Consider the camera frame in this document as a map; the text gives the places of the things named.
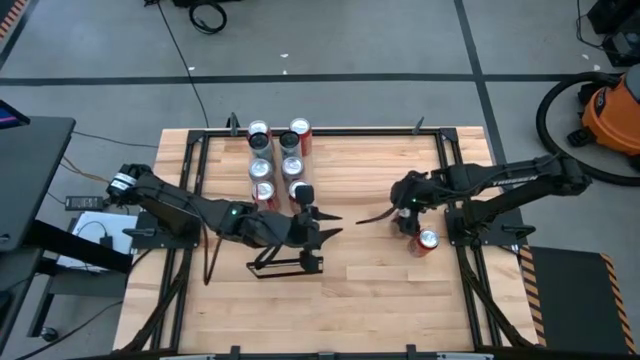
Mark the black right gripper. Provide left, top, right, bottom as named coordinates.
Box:
left=355, top=170, right=442, bottom=239

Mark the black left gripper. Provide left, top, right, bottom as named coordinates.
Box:
left=249, top=183, right=345, bottom=276

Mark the silver Diet Coke can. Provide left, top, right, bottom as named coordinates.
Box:
left=248, top=157, right=275, bottom=184
left=280, top=155, right=306, bottom=182

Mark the orange-red soda can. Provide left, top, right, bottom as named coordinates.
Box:
left=289, top=117, right=314, bottom=157
left=247, top=119, right=273, bottom=144

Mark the orange shop vacuum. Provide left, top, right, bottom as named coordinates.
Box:
left=567, top=64, right=640, bottom=171
left=535, top=71, right=640, bottom=187

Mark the black hazard-striped mat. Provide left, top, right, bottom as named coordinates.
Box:
left=517, top=244, right=640, bottom=356

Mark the white sheet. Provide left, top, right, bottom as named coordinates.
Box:
left=55, top=210, right=139, bottom=274

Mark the black desk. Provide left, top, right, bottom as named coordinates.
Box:
left=0, top=115, right=76, bottom=254

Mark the black equipment case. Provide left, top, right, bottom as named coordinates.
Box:
left=574, top=0, right=640, bottom=69

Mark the laptop screen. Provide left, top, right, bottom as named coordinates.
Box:
left=0, top=98, right=31, bottom=130

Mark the wooden shelf black metal frame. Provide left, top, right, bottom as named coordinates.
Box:
left=246, top=130, right=325, bottom=280

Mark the black aluminium rig frame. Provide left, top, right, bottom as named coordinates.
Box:
left=114, top=112, right=541, bottom=360

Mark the long black floor cable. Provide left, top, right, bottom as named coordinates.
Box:
left=155, top=0, right=211, bottom=130

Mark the coiled black cable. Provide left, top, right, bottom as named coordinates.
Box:
left=188, top=0, right=229, bottom=35

